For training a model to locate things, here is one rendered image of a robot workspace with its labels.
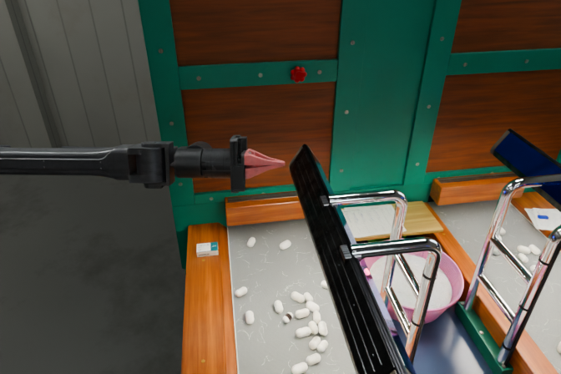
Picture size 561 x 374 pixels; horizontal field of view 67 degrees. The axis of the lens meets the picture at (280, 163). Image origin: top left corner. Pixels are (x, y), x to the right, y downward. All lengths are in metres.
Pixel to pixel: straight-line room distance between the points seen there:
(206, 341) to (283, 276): 0.29
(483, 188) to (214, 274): 0.89
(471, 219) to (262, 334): 0.80
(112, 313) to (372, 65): 1.63
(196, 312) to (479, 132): 1.00
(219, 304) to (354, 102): 0.65
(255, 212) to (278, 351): 0.41
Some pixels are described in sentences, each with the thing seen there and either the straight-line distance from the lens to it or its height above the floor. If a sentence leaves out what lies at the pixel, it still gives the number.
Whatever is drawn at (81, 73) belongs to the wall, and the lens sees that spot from 3.16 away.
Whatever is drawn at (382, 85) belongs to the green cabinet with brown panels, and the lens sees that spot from 1.24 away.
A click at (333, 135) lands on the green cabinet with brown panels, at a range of 1.25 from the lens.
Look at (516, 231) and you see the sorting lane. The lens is 1.54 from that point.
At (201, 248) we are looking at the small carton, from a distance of 1.25.
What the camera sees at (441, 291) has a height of 0.73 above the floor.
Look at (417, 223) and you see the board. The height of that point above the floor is 0.78.
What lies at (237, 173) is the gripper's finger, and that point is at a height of 1.20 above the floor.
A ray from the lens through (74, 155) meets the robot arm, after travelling 0.87.
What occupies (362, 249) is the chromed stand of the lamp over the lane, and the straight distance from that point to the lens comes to 0.74.
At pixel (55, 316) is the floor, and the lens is 2.32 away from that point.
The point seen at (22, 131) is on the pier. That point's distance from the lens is 3.44.
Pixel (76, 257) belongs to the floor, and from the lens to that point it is 2.58.
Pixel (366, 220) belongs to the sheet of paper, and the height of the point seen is 0.78.
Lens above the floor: 1.61
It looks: 31 degrees down
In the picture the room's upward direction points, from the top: straight up
